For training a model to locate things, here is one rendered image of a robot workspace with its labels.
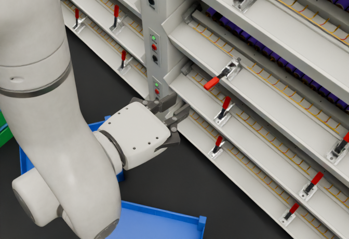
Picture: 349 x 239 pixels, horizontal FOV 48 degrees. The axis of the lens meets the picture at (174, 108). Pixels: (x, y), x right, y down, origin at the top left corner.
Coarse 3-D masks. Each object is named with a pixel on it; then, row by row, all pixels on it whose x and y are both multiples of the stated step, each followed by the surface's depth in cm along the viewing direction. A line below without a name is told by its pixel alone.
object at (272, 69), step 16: (192, 16) 89; (224, 32) 85; (240, 48) 82; (256, 64) 83; (272, 64) 79; (288, 80) 78; (288, 96) 78; (304, 96) 76; (320, 96) 75; (336, 112) 73
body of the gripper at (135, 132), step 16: (128, 112) 70; (144, 112) 70; (112, 128) 67; (128, 128) 67; (144, 128) 68; (160, 128) 69; (128, 144) 65; (144, 144) 66; (160, 144) 68; (128, 160) 65; (144, 160) 68
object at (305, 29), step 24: (216, 0) 69; (240, 0) 68; (264, 0) 67; (288, 0) 66; (312, 0) 62; (336, 0) 62; (240, 24) 70; (264, 24) 65; (288, 24) 64; (312, 24) 63; (336, 24) 61; (288, 48) 63; (312, 48) 62; (336, 48) 61; (312, 72) 63; (336, 72) 60
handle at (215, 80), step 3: (228, 69) 82; (222, 72) 82; (225, 72) 82; (228, 72) 82; (219, 75) 81; (222, 75) 81; (213, 78) 80; (216, 78) 80; (219, 78) 81; (210, 81) 80; (213, 81) 80; (216, 81) 80; (207, 84) 80; (210, 84) 80; (213, 84) 80; (204, 87) 80; (207, 87) 79; (210, 87) 80; (207, 90) 80
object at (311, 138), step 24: (192, 0) 88; (168, 24) 88; (192, 48) 88; (216, 48) 87; (216, 72) 85; (240, 72) 83; (264, 72) 82; (288, 72) 81; (240, 96) 83; (264, 96) 80; (288, 120) 77; (312, 120) 76; (312, 144) 75; (336, 168) 72
